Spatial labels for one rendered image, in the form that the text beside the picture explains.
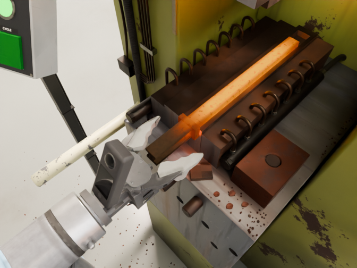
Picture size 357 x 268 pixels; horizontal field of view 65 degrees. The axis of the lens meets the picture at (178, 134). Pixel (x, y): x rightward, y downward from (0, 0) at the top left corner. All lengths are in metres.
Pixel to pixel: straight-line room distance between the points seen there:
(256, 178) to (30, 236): 0.37
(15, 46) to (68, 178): 1.06
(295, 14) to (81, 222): 0.74
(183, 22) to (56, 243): 0.51
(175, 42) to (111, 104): 1.27
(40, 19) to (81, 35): 1.81
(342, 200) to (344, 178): 0.07
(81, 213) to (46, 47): 0.44
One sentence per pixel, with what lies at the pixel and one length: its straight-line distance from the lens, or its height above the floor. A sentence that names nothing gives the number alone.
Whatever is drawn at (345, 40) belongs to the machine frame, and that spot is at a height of 0.98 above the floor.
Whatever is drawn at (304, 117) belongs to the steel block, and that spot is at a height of 0.92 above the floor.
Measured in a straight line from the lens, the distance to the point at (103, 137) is 1.00.
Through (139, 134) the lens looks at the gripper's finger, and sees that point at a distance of 0.53.
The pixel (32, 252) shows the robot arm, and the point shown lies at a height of 1.02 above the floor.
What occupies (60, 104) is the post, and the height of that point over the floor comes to 0.65.
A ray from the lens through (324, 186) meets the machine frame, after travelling 0.67.
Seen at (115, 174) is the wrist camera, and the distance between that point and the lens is 0.43.
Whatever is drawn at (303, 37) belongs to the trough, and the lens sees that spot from 0.81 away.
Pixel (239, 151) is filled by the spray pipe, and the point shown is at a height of 0.97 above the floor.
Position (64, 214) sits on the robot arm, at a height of 1.02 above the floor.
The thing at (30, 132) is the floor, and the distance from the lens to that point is 1.97.
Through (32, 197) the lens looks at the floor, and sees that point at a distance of 1.73.
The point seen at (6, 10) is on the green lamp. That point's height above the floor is 1.08.
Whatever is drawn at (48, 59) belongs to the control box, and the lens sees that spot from 0.78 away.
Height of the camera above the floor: 1.44
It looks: 56 degrees down
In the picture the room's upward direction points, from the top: straight up
